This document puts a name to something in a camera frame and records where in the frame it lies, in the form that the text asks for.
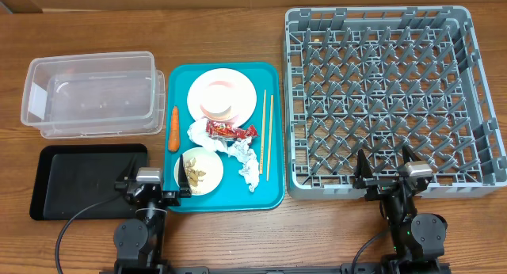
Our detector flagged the pink bowl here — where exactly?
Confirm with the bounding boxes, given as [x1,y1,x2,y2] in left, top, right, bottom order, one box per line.
[200,81,235,121]

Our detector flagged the left wooden chopstick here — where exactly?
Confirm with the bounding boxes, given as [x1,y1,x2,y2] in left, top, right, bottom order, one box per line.
[259,90,267,175]

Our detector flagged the red snack wrapper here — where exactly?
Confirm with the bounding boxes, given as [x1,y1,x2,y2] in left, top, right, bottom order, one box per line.
[205,120,258,141]

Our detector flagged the large pink plate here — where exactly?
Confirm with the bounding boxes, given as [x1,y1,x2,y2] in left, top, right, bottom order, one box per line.
[187,68,257,127]

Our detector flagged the crumpled white tissue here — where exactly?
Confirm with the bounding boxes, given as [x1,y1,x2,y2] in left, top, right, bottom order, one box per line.
[187,119,260,192]

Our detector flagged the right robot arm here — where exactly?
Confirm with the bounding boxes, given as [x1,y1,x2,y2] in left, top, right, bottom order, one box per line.
[350,146,451,273]

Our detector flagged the black plastic tray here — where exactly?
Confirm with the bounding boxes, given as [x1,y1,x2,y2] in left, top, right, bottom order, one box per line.
[29,143,148,221]

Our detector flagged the clear plastic bin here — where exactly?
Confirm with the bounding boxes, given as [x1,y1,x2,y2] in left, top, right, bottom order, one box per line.
[21,51,166,139]

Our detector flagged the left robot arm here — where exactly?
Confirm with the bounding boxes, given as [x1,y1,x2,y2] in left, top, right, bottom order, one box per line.
[113,157,192,273]

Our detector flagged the teal plastic tray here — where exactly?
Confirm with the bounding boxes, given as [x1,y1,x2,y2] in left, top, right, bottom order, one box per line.
[164,62,285,212]

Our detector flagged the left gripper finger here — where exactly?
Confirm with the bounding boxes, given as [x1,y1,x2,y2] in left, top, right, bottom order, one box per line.
[178,154,191,195]
[120,155,137,181]

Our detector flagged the small bowl with food scraps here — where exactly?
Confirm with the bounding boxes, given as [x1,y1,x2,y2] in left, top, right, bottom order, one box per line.
[183,147,223,196]

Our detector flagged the orange carrot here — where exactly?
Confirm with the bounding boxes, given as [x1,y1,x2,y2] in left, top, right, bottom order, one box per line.
[168,106,181,152]

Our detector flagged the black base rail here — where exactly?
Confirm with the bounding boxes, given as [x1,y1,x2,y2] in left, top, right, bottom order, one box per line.
[99,263,452,274]

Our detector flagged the grey dishwasher rack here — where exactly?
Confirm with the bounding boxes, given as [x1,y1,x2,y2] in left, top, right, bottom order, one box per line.
[284,6,506,200]

